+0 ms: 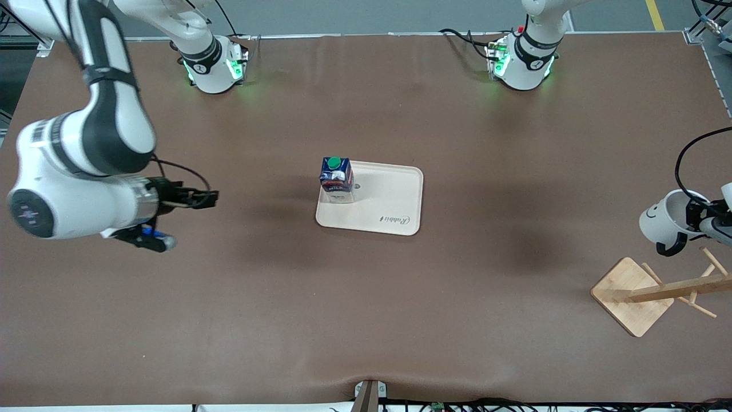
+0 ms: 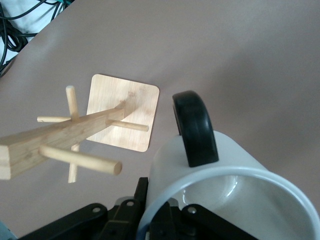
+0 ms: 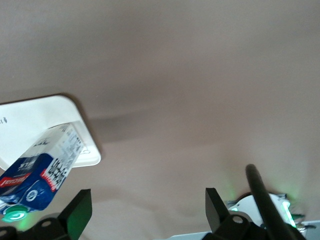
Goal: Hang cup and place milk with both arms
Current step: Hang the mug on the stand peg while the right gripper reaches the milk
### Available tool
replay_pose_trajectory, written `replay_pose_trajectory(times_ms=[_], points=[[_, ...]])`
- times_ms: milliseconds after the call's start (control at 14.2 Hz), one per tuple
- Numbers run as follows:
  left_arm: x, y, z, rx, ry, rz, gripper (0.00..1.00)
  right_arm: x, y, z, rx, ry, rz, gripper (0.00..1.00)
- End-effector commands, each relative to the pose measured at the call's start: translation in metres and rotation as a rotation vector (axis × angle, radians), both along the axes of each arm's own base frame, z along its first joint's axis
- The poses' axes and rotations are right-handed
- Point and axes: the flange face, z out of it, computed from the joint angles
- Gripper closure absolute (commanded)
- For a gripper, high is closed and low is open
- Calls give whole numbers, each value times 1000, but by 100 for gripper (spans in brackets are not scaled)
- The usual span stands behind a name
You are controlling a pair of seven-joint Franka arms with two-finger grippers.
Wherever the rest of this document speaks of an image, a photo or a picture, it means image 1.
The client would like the white cup black handle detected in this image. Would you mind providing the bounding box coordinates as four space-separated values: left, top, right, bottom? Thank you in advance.
639 189 697 257

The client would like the blue milk carton green cap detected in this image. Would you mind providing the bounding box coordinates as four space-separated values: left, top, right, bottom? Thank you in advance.
319 156 355 205

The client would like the wooden cup rack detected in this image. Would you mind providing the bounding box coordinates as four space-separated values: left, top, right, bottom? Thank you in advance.
590 246 732 338

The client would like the brown table mat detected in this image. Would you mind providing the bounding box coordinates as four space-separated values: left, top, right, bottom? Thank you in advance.
0 31 732 408

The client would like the cream plastic rabbit tray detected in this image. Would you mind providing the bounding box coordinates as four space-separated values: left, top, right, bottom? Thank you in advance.
316 161 424 236

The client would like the metal table clamp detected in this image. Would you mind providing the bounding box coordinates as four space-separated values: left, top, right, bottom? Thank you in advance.
352 379 388 412

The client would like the aluminium frame profile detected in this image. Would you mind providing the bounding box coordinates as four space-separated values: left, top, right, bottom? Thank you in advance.
0 0 63 55
685 16 732 55

